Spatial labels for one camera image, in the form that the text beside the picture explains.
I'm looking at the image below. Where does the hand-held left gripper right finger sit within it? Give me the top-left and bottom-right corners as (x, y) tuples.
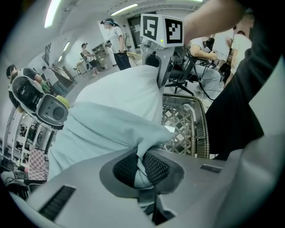
(142, 151), (185, 195)

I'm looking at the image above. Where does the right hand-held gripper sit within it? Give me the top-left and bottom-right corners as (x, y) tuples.
(139, 13), (185, 88)

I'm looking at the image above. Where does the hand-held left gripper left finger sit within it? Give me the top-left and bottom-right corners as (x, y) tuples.
(99, 153), (140, 199)

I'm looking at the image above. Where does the light blue pillowcase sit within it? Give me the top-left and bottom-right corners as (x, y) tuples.
(48, 101), (174, 190)

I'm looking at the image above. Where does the person's right forearm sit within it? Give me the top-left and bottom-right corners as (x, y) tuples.
(183, 0), (248, 46)

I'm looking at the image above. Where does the black double door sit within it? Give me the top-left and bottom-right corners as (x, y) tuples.
(126, 11), (157, 49)

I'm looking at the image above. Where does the grey pigeonhole cabinet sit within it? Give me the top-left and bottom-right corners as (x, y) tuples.
(91, 42), (110, 69)

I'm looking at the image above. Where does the checkered cloth table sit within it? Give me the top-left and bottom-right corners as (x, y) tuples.
(28, 147), (49, 181)

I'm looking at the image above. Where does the person's black shirt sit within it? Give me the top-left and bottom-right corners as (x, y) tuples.
(204, 6), (285, 161)

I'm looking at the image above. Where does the white pod backpack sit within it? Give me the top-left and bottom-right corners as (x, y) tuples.
(11, 75), (69, 131)

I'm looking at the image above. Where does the black metal railing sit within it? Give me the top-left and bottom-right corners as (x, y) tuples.
(44, 43), (53, 65)

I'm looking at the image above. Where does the white metal rack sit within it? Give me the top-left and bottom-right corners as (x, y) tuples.
(3, 106), (57, 162)

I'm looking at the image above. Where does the gold wire chair patterned cushion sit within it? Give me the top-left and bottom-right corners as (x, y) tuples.
(128, 51), (143, 67)

